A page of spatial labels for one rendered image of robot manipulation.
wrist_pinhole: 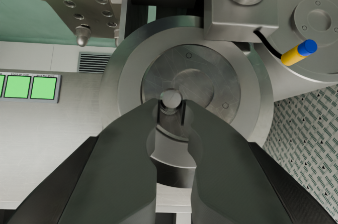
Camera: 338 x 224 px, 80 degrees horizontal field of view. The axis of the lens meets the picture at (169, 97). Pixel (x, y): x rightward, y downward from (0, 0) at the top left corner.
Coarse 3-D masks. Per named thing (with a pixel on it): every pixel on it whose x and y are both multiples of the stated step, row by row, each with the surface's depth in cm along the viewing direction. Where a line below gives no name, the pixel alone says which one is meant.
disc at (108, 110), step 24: (168, 24) 18; (192, 24) 18; (120, 48) 17; (240, 48) 18; (120, 72) 17; (264, 72) 18; (264, 96) 17; (264, 120) 17; (168, 168) 16; (192, 168) 16
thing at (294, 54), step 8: (256, 32) 15; (264, 40) 15; (312, 40) 12; (272, 48) 14; (296, 48) 12; (304, 48) 11; (312, 48) 11; (280, 56) 14; (288, 56) 13; (296, 56) 12; (304, 56) 12; (288, 64) 13
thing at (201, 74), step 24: (168, 48) 16; (192, 48) 16; (168, 72) 15; (192, 72) 16; (216, 72) 15; (144, 96) 15; (192, 96) 15; (216, 96) 15; (240, 96) 15; (168, 120) 15
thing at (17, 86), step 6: (12, 78) 48; (18, 78) 48; (24, 78) 48; (12, 84) 48; (18, 84) 48; (24, 84) 48; (6, 90) 48; (12, 90) 48; (18, 90) 48; (24, 90) 48; (6, 96) 47; (12, 96) 47; (18, 96) 47; (24, 96) 48
